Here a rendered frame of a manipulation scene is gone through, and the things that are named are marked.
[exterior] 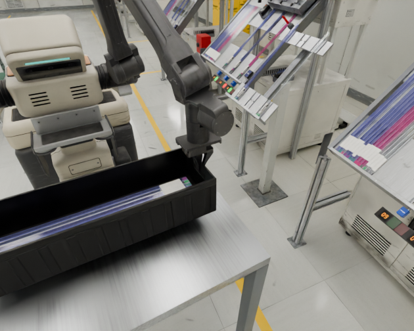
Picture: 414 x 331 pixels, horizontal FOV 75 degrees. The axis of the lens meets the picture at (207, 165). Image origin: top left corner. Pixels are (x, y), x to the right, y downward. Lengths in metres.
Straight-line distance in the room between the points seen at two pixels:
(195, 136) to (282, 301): 1.12
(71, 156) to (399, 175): 1.24
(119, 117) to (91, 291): 0.92
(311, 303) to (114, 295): 1.14
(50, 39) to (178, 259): 0.72
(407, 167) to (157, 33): 0.95
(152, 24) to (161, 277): 0.55
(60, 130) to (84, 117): 0.09
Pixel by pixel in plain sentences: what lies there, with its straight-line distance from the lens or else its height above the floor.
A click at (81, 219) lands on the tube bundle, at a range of 0.72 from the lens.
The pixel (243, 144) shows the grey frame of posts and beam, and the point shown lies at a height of 0.28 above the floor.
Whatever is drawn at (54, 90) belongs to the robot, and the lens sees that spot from 1.06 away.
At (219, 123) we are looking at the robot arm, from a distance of 0.56.
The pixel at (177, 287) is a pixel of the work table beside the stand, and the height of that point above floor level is 0.80.
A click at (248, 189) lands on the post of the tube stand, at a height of 0.01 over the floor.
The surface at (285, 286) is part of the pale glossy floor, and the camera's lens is 1.62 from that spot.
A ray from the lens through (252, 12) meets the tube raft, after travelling 2.33.
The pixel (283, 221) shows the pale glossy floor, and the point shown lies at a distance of 1.87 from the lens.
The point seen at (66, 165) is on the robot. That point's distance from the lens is 1.21.
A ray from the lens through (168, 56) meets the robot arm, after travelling 0.59.
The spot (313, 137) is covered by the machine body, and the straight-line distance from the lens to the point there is 2.49.
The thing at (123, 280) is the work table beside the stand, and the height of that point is 0.80.
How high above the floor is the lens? 1.39
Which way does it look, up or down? 38 degrees down
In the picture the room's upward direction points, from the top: straight up
